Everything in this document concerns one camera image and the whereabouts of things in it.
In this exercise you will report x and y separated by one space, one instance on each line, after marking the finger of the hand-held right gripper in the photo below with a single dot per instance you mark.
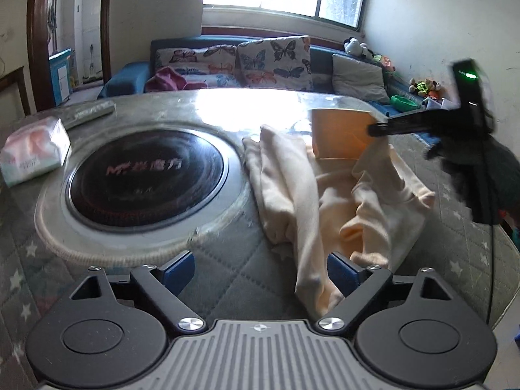
406 124

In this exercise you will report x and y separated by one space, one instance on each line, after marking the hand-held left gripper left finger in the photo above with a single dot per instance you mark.
178 270

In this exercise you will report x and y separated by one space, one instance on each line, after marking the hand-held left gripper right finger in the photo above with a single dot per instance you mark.
341 272

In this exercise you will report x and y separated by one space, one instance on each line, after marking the cream garment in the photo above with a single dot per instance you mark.
292 187

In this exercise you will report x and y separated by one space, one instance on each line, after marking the green bowl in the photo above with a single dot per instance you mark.
404 102

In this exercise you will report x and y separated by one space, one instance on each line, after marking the brown and green plush toys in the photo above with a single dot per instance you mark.
424 87

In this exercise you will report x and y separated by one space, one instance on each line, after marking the grey cushion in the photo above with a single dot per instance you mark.
359 79

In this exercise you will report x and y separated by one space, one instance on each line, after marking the colourful plush toy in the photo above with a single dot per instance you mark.
384 63

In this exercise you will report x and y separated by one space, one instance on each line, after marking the panda plush toy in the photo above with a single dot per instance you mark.
357 48

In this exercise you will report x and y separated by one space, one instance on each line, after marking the round black induction cooker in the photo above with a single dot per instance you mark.
146 176

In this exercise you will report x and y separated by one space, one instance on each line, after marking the large butterfly print cushion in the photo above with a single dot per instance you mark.
276 63

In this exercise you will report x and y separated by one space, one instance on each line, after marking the grey remote control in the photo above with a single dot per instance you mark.
89 114

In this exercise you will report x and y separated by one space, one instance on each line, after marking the pink white tissue pack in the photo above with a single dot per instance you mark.
32 150

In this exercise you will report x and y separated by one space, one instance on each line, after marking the pink cloth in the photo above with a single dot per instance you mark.
164 79

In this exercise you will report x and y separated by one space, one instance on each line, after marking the blue corner sofa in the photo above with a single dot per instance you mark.
126 77

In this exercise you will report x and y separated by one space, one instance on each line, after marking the blue cabinet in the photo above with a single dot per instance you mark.
61 75

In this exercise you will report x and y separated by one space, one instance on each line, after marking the brown wooden frame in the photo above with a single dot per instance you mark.
18 85

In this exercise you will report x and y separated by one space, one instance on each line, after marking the dark wooden door frame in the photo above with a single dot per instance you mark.
36 48

